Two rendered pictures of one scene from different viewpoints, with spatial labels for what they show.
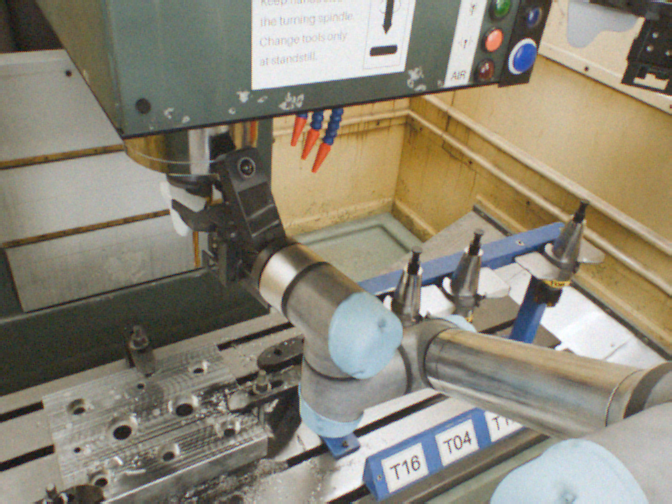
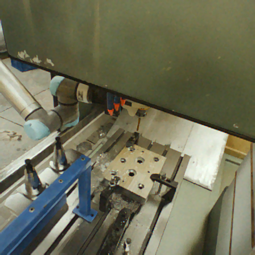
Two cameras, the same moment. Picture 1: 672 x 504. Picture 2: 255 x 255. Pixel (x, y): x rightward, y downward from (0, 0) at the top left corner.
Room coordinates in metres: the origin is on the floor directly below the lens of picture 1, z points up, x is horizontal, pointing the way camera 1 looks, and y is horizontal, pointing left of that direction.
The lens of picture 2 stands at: (1.17, -0.20, 1.74)
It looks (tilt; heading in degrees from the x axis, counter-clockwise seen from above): 36 degrees down; 146
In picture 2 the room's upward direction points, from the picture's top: 8 degrees clockwise
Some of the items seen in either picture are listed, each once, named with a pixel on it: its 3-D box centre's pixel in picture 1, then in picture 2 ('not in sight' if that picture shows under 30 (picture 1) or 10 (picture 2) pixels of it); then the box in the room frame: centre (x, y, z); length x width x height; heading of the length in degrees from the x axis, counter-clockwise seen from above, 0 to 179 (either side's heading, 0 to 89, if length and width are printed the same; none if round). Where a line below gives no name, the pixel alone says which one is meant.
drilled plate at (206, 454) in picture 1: (154, 425); (135, 169); (0.61, 0.26, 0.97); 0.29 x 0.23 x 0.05; 124
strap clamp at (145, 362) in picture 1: (140, 355); (163, 184); (0.75, 0.33, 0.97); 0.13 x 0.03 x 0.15; 34
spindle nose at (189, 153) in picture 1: (188, 98); not in sight; (0.66, 0.19, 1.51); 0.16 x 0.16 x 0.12
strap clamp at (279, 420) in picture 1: (265, 401); (110, 189); (0.68, 0.09, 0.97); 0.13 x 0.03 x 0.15; 124
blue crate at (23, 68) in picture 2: not in sight; (29, 61); (-3.41, 0.26, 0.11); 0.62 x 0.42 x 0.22; 112
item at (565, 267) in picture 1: (562, 258); not in sight; (0.86, -0.38, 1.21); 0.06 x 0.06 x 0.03
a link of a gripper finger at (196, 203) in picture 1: (180, 213); not in sight; (0.62, 0.20, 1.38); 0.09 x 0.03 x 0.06; 60
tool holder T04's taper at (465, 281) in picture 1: (468, 269); (31, 178); (0.74, -0.20, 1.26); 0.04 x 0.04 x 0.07
